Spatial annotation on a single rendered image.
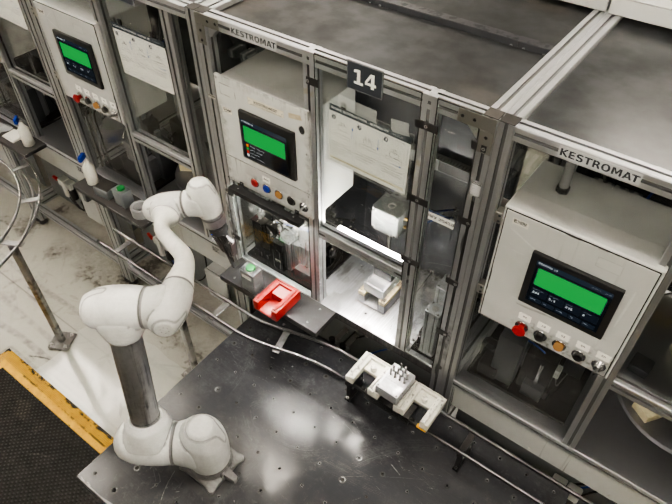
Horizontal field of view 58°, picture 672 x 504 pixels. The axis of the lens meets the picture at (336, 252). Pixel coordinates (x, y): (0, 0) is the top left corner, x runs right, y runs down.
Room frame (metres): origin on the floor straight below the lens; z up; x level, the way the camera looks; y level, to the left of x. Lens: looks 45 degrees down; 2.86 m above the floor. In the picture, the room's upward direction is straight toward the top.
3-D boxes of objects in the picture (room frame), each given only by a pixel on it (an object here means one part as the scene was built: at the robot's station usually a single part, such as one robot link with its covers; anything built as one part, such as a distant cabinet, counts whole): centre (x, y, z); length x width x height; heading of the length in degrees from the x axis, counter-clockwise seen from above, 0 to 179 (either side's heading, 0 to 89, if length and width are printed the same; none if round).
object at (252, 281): (1.75, 0.35, 0.97); 0.08 x 0.08 x 0.12; 53
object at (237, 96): (1.88, 0.19, 1.60); 0.42 x 0.29 x 0.46; 53
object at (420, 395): (1.26, -0.23, 0.84); 0.36 x 0.14 x 0.10; 53
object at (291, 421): (0.98, 0.05, 0.66); 1.50 x 1.06 x 0.04; 53
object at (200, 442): (1.06, 0.48, 0.85); 0.18 x 0.16 x 0.22; 89
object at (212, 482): (1.05, 0.45, 0.71); 0.22 x 0.18 x 0.06; 53
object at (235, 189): (1.77, 0.27, 1.37); 0.36 x 0.04 x 0.04; 53
